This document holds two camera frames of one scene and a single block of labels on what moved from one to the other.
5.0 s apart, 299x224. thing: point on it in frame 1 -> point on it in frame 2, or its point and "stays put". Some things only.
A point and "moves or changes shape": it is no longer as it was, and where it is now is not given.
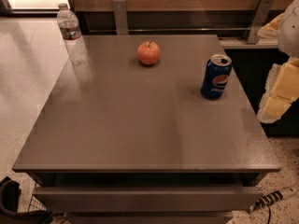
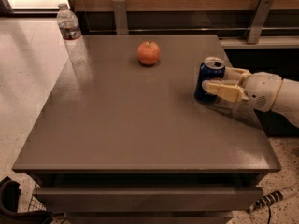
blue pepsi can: [216, 77] moves or changes shape
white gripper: [290, 32] -> [263, 90]
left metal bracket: [121, 19] stays put
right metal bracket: [261, 17] stays put
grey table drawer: [146, 199] stays put
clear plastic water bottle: [70, 29] stays put
